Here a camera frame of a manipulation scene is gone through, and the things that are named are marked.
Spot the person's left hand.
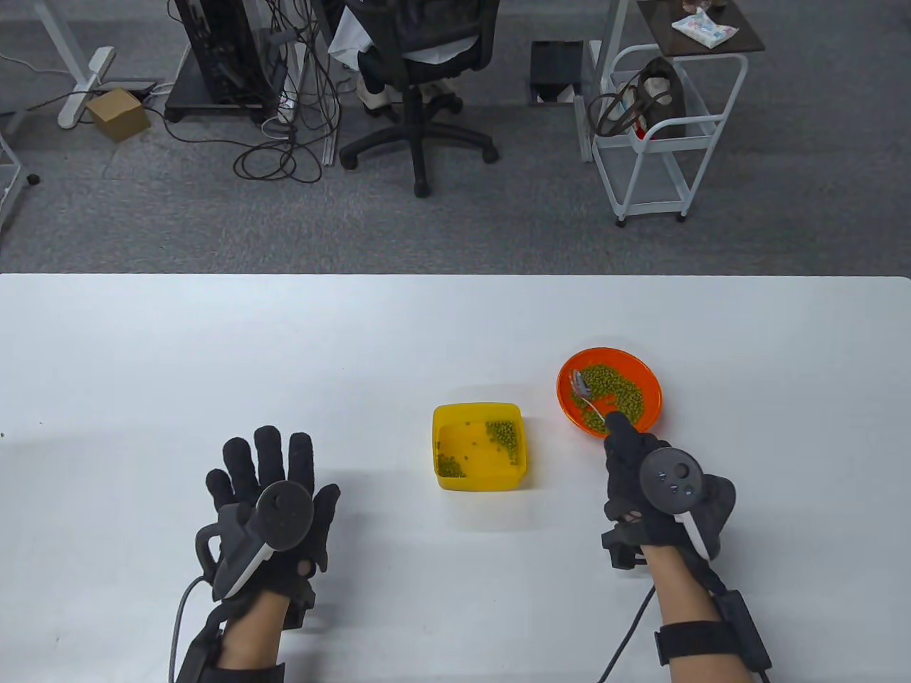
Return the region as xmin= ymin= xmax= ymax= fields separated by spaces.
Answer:
xmin=205 ymin=425 xmax=341 ymax=630

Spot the person's right hand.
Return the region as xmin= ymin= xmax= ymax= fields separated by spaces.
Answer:
xmin=601 ymin=413 xmax=737 ymax=570

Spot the pile of green mung beans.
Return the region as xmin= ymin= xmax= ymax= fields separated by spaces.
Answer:
xmin=580 ymin=364 xmax=647 ymax=433
xmin=436 ymin=420 xmax=522 ymax=480

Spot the stainless steel spoon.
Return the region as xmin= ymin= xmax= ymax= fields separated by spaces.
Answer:
xmin=572 ymin=369 xmax=613 ymax=420

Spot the yellow plastic food container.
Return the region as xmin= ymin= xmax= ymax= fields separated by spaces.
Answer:
xmin=432 ymin=402 xmax=531 ymax=492

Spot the person's right forearm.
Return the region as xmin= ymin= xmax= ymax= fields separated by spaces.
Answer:
xmin=641 ymin=544 xmax=741 ymax=683

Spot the person's left forearm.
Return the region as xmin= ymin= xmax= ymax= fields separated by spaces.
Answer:
xmin=217 ymin=594 xmax=289 ymax=683

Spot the black handheld controller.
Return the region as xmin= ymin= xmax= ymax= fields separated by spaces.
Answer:
xmin=196 ymin=482 xmax=314 ymax=602
xmin=639 ymin=448 xmax=712 ymax=563

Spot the orange plastic bowl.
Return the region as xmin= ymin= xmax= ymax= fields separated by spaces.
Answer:
xmin=557 ymin=347 xmax=663 ymax=436

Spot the white rolling cart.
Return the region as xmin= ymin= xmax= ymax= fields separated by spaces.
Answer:
xmin=591 ymin=44 xmax=749 ymax=227

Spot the white desk leg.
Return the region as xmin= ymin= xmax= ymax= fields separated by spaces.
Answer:
xmin=295 ymin=36 xmax=337 ymax=166
xmin=575 ymin=0 xmax=631 ymax=163

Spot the brown tote bag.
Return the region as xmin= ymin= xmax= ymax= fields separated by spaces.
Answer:
xmin=587 ymin=57 xmax=688 ymax=139

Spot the black wheeled platform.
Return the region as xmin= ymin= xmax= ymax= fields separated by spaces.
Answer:
xmin=164 ymin=46 xmax=278 ymax=123

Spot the small cardboard box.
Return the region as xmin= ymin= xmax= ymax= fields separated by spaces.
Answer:
xmin=85 ymin=88 xmax=152 ymax=142

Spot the black floor box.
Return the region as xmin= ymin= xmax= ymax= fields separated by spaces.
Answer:
xmin=530 ymin=41 xmax=586 ymax=107

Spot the black computer tower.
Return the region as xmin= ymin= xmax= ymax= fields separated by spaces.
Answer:
xmin=174 ymin=0 xmax=268 ymax=107

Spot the dark brown board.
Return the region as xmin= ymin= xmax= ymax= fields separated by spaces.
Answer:
xmin=636 ymin=0 xmax=766 ymax=56

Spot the white desk foot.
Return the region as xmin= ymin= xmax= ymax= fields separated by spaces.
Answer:
xmin=34 ymin=0 xmax=116 ymax=130

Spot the white tissue packet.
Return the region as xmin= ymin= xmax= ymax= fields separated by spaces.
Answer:
xmin=672 ymin=7 xmax=739 ymax=49

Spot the black mesh office chair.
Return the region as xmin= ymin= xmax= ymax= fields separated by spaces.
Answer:
xmin=338 ymin=0 xmax=500 ymax=198

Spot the black glove cable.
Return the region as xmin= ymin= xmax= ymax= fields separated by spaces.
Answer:
xmin=596 ymin=583 xmax=657 ymax=683

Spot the black wrist strap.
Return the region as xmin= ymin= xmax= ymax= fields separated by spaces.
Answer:
xmin=655 ymin=589 xmax=773 ymax=683
xmin=177 ymin=615 xmax=287 ymax=683

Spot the grey glove cable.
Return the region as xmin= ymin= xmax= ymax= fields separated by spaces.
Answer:
xmin=169 ymin=578 xmax=214 ymax=683

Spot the tangle of black cables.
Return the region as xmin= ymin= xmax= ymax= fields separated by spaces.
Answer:
xmin=162 ymin=0 xmax=357 ymax=184

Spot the white wire rack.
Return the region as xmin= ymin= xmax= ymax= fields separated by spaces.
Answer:
xmin=0 ymin=132 xmax=40 ymax=239

